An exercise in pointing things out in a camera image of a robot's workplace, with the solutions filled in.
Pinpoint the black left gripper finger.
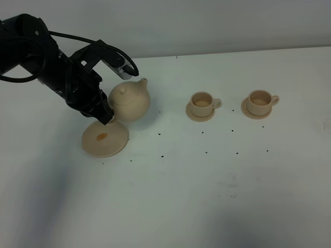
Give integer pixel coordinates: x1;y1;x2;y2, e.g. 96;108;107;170
95;105;114;125

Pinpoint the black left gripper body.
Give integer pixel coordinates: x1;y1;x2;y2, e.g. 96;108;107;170
38;55;108;118

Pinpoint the beige teapot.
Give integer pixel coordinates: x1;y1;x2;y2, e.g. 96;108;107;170
108;78;151;122

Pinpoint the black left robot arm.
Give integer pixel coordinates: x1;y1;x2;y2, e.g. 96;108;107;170
1;14;114;125

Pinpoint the beige teapot saucer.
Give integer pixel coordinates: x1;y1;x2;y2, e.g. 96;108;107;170
81;121;129;158

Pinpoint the beige left cup saucer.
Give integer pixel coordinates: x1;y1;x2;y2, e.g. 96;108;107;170
186;102;215;122

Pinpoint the beige cup saucer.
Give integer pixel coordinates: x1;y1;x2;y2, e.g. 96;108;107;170
186;102;215;122
241;98;272;119

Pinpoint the beige left teacup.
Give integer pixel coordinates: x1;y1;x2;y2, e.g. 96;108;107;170
190;91;222;114

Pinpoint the beige teacup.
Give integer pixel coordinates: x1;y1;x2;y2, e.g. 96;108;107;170
248;90;279;106
190;91;222;114

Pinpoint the beige right cup saucer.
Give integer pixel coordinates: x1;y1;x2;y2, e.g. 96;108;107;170
241;98;272;119

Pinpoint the beige right teacup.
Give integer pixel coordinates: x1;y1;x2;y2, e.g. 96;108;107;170
248;90;279;106

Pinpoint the black braided cable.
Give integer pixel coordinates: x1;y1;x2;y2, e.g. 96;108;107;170
0;30;140;83

